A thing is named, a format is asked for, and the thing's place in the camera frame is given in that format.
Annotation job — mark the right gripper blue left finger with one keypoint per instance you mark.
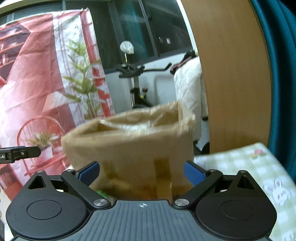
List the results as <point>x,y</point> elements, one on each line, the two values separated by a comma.
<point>78,182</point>

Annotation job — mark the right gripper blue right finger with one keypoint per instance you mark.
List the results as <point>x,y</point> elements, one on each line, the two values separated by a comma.
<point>203,181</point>

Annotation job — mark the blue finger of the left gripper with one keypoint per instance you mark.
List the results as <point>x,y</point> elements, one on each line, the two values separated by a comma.
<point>12,154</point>

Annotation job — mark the brown cardboard box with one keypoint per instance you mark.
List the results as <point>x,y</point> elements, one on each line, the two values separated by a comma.
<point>141,152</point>

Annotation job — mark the white quilted blanket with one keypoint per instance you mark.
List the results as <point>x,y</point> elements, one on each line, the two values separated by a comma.
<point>190,90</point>

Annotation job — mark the red printed backdrop banner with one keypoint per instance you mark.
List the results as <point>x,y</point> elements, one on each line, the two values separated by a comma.
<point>52,80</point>

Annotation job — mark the black exercise bike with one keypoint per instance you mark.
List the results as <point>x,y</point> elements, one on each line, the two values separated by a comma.
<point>132,73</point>

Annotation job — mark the wooden headboard panel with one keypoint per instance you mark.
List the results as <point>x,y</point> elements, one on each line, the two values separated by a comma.
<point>236,72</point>

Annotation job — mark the white bag on bike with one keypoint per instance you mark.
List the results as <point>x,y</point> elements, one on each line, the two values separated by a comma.
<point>127,47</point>

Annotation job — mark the teal curtain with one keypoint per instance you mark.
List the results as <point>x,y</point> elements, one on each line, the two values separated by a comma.
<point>277,20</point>

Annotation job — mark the dark window frame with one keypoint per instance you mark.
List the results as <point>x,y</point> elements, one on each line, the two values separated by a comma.
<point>156,29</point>

